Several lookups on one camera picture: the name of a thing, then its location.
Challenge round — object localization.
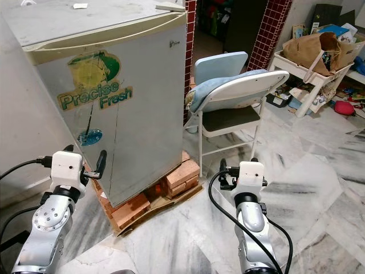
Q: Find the cream fridge hinge cover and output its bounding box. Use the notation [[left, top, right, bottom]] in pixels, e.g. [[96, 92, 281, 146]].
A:
[[155, 2, 186, 13]]

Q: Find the red clay brick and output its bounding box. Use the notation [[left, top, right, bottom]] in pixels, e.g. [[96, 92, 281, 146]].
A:
[[104, 193, 152, 230], [164, 159, 204, 198]]

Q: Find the white metal folding chair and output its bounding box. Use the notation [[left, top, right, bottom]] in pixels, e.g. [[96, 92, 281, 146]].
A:
[[182, 51, 291, 173]]

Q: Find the white board with blue cushion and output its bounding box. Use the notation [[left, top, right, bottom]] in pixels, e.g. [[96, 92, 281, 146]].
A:
[[187, 70, 291, 115]]

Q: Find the wooden base board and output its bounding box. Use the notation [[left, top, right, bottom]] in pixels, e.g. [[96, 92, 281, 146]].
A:
[[99, 182, 207, 237]]

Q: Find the white plastic rack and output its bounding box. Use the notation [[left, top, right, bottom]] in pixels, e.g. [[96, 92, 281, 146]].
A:
[[270, 49, 365, 120]]

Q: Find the red tiled pillar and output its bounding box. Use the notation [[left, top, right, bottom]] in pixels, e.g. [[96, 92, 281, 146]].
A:
[[245, 0, 293, 72], [184, 0, 198, 124]]

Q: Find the brown paper bag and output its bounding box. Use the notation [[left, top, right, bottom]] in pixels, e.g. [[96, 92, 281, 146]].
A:
[[282, 31, 358, 78]]

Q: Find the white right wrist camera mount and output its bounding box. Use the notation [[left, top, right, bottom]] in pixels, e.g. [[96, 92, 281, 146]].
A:
[[236, 161, 266, 195]]

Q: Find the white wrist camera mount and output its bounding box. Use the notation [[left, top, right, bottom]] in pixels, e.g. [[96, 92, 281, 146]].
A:
[[236, 161, 266, 195], [50, 151, 87, 192]]

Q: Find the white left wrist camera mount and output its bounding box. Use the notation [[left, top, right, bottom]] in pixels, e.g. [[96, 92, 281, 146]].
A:
[[50, 151, 87, 192]]

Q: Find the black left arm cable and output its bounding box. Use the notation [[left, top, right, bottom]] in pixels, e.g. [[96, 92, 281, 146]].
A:
[[0, 155, 55, 252]]

